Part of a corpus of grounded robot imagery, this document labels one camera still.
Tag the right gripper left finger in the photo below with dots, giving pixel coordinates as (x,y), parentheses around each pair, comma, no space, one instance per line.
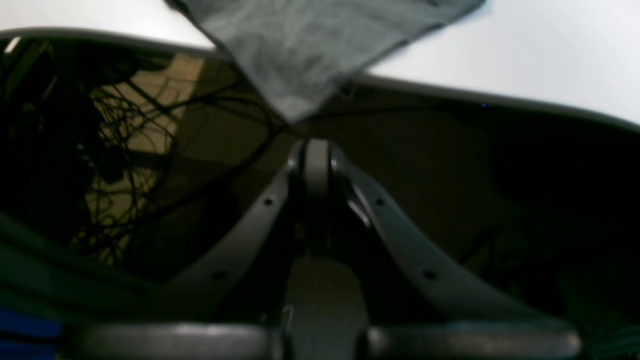
(176,330)

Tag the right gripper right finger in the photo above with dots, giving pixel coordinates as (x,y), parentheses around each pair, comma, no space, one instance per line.
(482,323)

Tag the grey T-shirt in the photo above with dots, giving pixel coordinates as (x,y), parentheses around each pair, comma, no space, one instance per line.
(297,53)

